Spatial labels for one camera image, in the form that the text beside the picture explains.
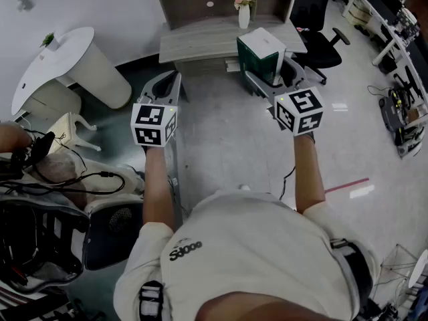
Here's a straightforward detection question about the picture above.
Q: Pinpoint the wire rack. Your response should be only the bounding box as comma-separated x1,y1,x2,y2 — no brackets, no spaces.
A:
377,243,428,290

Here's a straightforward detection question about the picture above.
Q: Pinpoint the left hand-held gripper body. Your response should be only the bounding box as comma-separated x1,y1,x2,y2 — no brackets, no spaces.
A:
130,91,183,148

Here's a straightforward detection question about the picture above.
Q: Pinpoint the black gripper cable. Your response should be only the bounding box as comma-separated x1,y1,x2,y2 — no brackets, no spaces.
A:
278,165,297,201

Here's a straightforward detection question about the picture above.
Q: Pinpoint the grey wooden desk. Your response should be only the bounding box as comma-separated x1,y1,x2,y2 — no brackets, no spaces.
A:
152,0,308,104

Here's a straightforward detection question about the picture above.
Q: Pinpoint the small plant in white pot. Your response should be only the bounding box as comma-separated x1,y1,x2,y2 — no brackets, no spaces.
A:
39,31,62,52

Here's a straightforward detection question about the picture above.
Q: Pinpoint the black looped cable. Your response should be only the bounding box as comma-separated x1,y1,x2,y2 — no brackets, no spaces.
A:
0,170,126,196

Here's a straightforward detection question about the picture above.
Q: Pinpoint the person's right forearm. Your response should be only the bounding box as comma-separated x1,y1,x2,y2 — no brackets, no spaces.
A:
292,132,327,215

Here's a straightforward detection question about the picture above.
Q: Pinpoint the green and white box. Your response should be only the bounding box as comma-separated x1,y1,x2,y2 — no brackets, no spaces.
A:
236,27,288,87

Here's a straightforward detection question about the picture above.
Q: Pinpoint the red floor tape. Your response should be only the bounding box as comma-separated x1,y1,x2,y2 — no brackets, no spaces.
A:
324,177,370,194

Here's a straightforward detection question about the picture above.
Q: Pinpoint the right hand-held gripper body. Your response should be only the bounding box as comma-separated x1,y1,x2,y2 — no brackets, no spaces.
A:
265,78,326,137

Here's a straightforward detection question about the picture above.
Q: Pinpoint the black harness strap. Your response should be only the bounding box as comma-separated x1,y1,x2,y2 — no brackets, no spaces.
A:
138,280,165,321
328,237,375,311

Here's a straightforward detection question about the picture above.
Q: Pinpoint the white round table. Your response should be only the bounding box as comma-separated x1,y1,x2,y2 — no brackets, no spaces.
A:
11,26,133,116

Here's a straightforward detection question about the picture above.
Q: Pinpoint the person's white shirt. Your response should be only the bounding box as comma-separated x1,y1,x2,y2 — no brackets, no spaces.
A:
112,189,382,321

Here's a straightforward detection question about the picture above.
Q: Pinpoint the black device on floor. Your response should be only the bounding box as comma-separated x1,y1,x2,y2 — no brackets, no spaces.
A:
377,88,428,161

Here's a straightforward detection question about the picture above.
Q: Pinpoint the white ornate stool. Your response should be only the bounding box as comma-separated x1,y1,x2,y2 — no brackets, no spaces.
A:
49,112,102,154

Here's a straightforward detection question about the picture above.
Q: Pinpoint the person's left forearm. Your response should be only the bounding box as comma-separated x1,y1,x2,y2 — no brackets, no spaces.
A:
141,143,179,234

